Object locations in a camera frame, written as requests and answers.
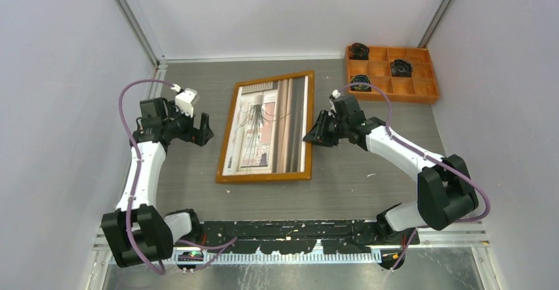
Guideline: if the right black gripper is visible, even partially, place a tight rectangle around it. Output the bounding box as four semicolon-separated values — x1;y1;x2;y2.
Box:
305;111;349;148

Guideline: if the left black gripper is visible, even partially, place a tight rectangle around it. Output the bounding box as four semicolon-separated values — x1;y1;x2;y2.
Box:
163;101;213;146

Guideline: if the orange wooden picture frame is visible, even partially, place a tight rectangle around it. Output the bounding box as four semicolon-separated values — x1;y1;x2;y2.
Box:
216;70;316;185

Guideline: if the plant window photo print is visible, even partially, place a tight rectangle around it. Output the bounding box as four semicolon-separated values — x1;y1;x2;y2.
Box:
221;75;309;176

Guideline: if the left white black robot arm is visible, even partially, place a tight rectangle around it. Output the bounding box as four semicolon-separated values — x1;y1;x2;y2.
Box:
101;96;214;268

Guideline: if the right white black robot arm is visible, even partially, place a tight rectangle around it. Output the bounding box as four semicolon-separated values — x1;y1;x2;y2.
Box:
303;95;479;244

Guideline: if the orange compartment tray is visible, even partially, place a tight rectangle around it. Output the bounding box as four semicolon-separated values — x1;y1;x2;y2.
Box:
345;43;440;104

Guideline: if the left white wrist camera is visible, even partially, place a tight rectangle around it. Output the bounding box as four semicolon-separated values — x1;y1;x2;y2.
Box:
171;84;199;117

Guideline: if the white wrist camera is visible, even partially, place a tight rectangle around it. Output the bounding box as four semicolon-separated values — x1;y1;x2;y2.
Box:
328;90;341;113
171;84;199;117

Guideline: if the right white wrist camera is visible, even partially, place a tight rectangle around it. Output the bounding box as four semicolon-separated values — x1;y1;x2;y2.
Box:
328;90;341;113

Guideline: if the black blue coiled cable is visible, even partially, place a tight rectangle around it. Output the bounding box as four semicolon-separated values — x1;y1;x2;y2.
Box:
350;74;372;92

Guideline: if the black coiled cable top-left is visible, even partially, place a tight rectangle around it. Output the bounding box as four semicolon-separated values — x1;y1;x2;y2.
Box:
349;42;370;61

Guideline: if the black coiled cable middle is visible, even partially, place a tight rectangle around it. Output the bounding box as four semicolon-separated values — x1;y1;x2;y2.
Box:
390;59;413;78

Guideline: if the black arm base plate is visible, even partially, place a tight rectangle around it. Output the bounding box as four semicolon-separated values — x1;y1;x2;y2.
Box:
176;219;413;255

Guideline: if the aluminium rail front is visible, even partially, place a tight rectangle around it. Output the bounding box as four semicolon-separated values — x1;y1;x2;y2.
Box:
92;217;490;251

